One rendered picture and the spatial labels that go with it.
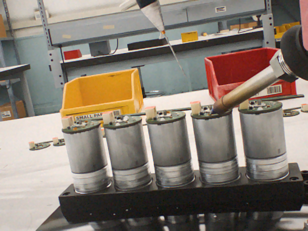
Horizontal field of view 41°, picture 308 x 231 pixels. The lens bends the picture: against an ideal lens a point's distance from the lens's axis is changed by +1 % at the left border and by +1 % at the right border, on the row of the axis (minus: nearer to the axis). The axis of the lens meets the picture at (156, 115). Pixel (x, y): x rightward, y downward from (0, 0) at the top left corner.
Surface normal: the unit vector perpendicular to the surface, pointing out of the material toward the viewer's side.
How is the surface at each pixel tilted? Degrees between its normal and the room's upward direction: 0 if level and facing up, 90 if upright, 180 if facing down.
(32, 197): 0
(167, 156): 90
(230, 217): 0
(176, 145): 90
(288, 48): 65
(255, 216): 0
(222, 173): 90
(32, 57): 90
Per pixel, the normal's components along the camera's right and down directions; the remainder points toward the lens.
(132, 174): 0.09, 0.19
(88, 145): 0.34, 0.15
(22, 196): -0.16, -0.97
